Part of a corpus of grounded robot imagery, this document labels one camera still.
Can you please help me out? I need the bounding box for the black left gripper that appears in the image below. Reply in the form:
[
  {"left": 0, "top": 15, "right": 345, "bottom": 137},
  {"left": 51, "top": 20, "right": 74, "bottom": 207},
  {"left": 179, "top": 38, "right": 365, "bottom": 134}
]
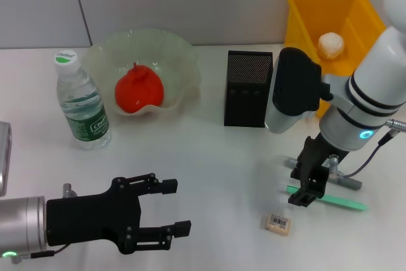
[{"left": 46, "top": 172, "right": 192, "bottom": 255}]

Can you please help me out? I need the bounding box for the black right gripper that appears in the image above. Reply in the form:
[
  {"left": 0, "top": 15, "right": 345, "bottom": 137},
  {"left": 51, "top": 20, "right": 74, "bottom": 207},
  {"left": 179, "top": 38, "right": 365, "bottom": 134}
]
[{"left": 287, "top": 132, "right": 350, "bottom": 209}]

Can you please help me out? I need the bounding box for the green pen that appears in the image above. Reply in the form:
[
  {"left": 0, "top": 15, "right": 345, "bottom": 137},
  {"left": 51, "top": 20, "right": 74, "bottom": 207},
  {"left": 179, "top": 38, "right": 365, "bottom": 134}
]
[{"left": 278, "top": 183, "right": 369, "bottom": 212}]

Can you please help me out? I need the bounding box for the red pumpkin toy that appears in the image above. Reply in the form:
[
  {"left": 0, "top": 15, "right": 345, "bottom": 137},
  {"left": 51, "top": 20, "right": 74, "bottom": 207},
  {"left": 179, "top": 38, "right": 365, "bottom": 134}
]
[{"left": 114, "top": 60, "right": 165, "bottom": 114}]

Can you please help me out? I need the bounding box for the clear green-label water bottle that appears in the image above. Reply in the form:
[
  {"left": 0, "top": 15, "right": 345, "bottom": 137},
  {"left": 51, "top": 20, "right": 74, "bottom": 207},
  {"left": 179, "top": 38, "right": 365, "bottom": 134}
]
[{"left": 53, "top": 48, "right": 112, "bottom": 150}]

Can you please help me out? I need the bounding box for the white paper ball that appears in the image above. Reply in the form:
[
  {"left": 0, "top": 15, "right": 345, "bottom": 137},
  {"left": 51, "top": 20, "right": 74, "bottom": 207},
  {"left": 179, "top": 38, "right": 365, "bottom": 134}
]
[{"left": 318, "top": 32, "right": 346, "bottom": 60}]

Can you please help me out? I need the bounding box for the beige eraser with barcode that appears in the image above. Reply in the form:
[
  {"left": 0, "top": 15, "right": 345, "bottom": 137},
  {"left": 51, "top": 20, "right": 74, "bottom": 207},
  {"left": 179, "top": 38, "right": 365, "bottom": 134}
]
[{"left": 265, "top": 213, "right": 291, "bottom": 237}]

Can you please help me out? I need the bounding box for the grey pen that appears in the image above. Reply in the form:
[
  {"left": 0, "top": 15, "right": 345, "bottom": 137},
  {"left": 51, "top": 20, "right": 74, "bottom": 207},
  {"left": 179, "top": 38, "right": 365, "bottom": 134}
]
[{"left": 284, "top": 156, "right": 363, "bottom": 190}]

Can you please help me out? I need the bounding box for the black mesh pen holder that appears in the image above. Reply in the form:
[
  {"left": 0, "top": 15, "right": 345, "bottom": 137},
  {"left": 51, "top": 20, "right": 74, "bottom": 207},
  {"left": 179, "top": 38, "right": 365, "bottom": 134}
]
[{"left": 223, "top": 50, "right": 274, "bottom": 128}]

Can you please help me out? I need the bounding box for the pale green glass fruit bowl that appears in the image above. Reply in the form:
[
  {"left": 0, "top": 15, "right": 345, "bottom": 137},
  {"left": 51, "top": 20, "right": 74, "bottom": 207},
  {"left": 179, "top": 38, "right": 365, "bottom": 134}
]
[{"left": 82, "top": 29, "right": 202, "bottom": 118}]

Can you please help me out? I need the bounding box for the yellow plastic bin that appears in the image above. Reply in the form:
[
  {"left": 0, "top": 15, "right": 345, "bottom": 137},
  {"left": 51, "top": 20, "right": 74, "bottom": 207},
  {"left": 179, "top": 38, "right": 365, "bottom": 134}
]
[{"left": 284, "top": 0, "right": 388, "bottom": 119}]

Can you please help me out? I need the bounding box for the right gripper cable with plugs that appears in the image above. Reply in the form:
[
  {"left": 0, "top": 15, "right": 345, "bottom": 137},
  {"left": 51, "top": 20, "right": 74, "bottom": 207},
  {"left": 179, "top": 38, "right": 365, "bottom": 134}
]
[{"left": 328, "top": 118, "right": 406, "bottom": 179}]

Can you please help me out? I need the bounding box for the gripper cable with plugs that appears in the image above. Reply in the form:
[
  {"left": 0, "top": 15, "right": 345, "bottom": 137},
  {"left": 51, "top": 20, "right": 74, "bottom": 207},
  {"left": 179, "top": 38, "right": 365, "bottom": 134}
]
[
  {"left": 30, "top": 183, "right": 77, "bottom": 258},
  {"left": 328, "top": 118, "right": 406, "bottom": 179}
]

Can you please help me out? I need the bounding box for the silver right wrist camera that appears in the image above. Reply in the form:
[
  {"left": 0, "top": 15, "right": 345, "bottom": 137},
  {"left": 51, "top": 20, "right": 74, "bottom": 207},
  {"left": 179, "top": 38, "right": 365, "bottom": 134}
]
[{"left": 265, "top": 47, "right": 334, "bottom": 135}]

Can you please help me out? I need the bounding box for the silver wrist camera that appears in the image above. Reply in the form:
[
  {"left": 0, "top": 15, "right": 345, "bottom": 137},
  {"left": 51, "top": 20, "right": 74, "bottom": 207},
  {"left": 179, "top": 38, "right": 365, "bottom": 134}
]
[
  {"left": 265, "top": 47, "right": 334, "bottom": 135},
  {"left": 0, "top": 121, "right": 13, "bottom": 197}
]

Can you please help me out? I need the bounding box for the left gripper cable with plugs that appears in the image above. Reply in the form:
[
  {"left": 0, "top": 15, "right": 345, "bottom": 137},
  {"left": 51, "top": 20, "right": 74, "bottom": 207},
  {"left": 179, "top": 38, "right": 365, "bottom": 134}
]
[{"left": 30, "top": 183, "right": 77, "bottom": 258}]

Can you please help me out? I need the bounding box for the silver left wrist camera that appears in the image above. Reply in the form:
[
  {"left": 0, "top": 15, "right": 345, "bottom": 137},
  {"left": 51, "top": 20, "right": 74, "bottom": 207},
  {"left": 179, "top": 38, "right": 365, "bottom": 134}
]
[{"left": 0, "top": 121, "right": 13, "bottom": 197}]

